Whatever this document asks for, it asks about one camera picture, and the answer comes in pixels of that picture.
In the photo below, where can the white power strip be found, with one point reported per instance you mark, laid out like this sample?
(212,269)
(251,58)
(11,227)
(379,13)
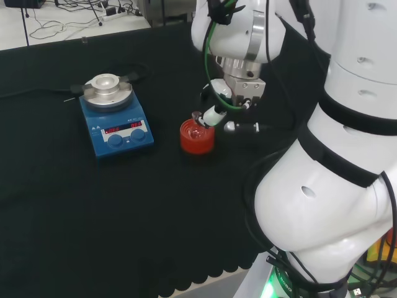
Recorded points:
(111,17)

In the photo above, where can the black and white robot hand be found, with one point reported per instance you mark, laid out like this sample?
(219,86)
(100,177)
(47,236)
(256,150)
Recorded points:
(248,88)

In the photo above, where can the heater with blue base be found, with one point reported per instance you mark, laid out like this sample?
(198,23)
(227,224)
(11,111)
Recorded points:
(124,146)

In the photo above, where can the dark tripod leg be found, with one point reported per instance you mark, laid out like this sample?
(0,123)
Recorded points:
(24,25)

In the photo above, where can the black box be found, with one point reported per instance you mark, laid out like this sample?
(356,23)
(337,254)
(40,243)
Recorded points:
(24,3)

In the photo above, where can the thin metal probe rod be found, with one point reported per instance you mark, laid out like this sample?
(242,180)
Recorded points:
(69,99)

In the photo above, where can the yellow stop button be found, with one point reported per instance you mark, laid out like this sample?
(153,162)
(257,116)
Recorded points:
(376,251)

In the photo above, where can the black bench cloth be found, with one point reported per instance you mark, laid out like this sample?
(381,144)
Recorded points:
(93,217)

